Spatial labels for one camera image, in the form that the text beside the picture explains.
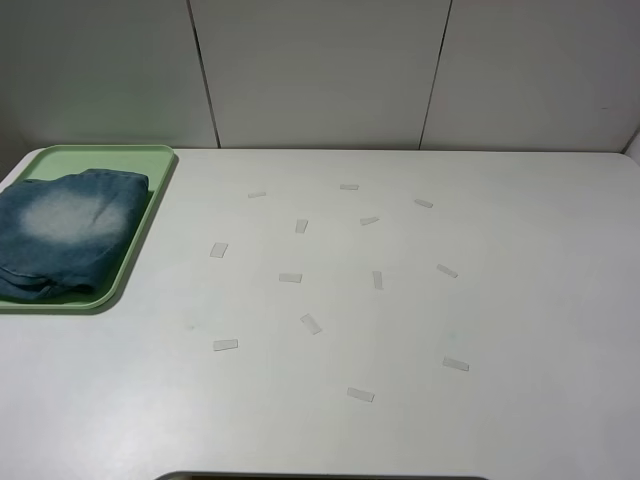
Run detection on children's blue denim shorts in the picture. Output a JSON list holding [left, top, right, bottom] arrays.
[[1, 169, 149, 302]]

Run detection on light green plastic tray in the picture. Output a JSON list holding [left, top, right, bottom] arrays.
[[1, 145, 178, 315]]

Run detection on clear tape piece upper middle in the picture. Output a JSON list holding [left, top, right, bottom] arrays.
[[295, 219, 308, 234]]

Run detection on clear tape piece curled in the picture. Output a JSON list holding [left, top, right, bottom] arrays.
[[359, 217, 379, 226]]

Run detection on clear tape piece centre upright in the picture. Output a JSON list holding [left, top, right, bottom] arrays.
[[372, 271, 384, 290]]

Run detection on clear tape piece centre slanted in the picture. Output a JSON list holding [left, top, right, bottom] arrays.
[[300, 314, 322, 335]]

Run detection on clear tape piece left upper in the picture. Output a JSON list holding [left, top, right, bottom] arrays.
[[210, 242, 228, 259]]

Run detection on clear tape piece right middle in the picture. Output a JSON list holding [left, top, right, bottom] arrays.
[[436, 264, 458, 278]]

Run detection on clear tape piece lower left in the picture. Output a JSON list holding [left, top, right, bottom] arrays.
[[213, 339, 239, 352]]

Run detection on clear tape piece bottom centre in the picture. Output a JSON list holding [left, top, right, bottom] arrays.
[[347, 387, 375, 403]]

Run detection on clear tape piece lower right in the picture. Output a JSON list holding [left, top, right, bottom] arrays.
[[442, 357, 470, 372]]

